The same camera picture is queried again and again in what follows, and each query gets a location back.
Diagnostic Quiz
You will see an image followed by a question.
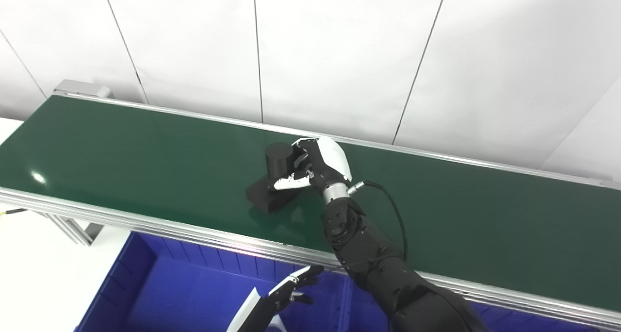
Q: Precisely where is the grey conveyor motor housing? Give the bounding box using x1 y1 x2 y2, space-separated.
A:
53 80 115 100

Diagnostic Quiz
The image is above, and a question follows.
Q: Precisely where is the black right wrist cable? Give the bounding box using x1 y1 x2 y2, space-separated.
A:
348 179 409 262

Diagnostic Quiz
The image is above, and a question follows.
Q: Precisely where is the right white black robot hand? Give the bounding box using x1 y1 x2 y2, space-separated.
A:
274 136 353 201

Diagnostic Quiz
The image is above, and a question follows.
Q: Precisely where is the blue plastic bin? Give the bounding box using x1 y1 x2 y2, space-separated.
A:
340 274 602 332
75 231 351 332

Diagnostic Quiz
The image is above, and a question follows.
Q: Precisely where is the aluminium conveyor support leg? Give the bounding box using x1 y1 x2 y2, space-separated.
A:
43 212 105 246

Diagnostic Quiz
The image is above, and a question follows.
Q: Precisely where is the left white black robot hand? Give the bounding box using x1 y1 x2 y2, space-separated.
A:
226 265 325 332

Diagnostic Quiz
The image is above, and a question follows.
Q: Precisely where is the black cylinder block part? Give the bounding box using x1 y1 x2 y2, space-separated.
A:
245 143 311 214

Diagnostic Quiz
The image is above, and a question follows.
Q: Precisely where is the green conveyor belt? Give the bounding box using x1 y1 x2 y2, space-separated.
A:
0 92 621 332
0 95 621 313

